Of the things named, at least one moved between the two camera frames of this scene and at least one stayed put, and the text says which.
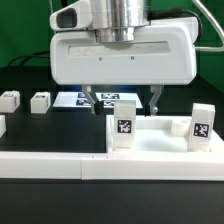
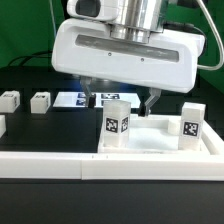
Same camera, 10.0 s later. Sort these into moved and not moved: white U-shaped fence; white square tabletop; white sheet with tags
Moved: white square tabletop
Not moved: white sheet with tags; white U-shaped fence
